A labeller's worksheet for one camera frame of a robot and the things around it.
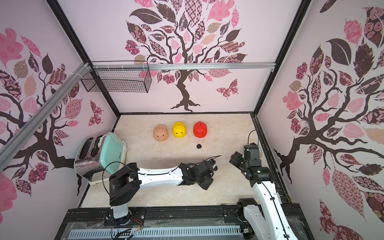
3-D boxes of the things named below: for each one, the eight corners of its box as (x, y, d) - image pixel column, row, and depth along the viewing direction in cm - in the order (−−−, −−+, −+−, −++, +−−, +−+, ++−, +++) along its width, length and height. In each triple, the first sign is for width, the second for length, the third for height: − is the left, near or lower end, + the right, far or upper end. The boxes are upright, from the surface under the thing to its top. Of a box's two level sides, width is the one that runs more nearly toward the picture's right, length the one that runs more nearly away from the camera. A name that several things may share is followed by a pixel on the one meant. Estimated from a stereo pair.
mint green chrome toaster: (83, 184, 86) (59, 171, 71) (100, 150, 101) (83, 132, 86) (118, 184, 86) (101, 171, 71) (129, 150, 101) (118, 132, 86)
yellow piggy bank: (171, 135, 109) (169, 127, 102) (179, 128, 113) (178, 120, 106) (180, 141, 105) (178, 134, 98) (188, 134, 109) (187, 126, 102)
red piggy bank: (191, 136, 108) (191, 128, 101) (197, 127, 113) (197, 120, 106) (202, 141, 105) (202, 133, 98) (208, 132, 110) (209, 125, 103)
